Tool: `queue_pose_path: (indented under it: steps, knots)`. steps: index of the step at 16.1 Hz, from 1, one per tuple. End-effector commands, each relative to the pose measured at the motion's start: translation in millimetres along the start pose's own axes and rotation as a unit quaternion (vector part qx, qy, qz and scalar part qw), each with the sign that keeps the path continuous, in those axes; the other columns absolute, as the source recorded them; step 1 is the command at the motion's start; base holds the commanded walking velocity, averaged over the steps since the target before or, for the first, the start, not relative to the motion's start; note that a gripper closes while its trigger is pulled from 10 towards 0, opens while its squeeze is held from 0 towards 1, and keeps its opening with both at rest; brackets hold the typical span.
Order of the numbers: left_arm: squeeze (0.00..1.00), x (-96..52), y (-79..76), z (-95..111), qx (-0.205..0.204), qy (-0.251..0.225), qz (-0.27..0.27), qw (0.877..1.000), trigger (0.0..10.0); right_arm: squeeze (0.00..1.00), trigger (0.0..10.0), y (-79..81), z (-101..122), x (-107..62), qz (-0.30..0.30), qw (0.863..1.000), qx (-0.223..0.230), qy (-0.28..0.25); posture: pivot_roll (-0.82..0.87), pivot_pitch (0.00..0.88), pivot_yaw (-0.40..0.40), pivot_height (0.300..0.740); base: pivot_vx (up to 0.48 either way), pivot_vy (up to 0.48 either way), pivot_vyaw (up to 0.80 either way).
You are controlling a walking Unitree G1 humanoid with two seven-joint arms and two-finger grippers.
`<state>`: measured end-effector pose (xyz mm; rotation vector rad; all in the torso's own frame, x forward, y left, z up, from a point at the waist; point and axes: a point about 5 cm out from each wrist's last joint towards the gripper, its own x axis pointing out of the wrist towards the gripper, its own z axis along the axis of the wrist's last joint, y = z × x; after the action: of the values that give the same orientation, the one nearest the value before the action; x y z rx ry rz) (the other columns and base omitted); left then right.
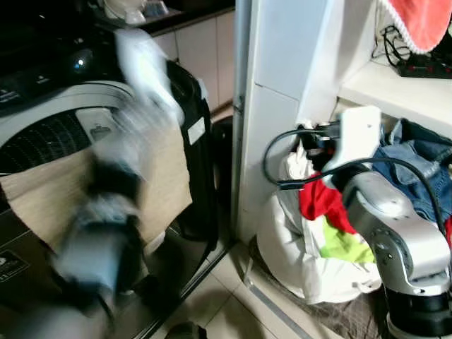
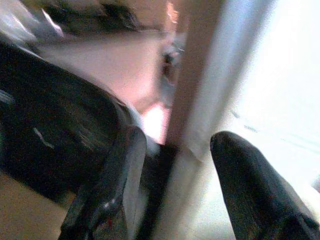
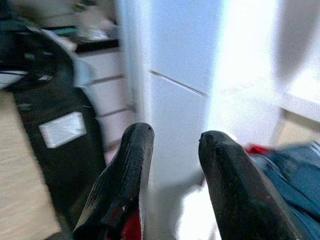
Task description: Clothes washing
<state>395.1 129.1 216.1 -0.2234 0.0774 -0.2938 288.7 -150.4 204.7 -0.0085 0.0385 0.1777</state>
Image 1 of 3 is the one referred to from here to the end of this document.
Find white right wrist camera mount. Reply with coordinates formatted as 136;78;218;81
321;106;383;191

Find white counter shelf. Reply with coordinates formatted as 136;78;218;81
338;59;452;136

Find white washer label sticker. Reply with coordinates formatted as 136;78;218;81
186;117;207;146

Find beige cloth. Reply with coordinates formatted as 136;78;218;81
0;126;195;249

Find blue denim jeans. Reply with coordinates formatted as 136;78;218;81
371;118;452;224

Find black power cord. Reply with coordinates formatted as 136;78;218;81
380;25;419;69

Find black grey top-load washer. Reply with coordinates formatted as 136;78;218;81
0;27;221;339

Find red cloth with white trim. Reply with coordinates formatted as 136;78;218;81
378;0;452;54

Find white garment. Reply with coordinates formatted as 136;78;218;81
256;147;383;306

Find black power strip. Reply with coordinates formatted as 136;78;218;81
395;56;452;79

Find black robot foot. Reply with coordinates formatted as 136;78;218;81
165;321;210;339

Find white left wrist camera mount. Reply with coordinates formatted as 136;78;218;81
113;28;186;129

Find red garment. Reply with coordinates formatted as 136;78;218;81
298;173;452;246

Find white kitchen cabinet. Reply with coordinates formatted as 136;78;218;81
152;10;236;117

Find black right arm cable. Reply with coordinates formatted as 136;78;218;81
263;129;447;237

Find dark patterned floor mat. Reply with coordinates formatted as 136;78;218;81
246;244;391;339

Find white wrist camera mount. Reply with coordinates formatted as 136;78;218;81
113;28;186;129
321;106;383;191

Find yellow-green garment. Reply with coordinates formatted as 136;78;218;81
319;215;376;265

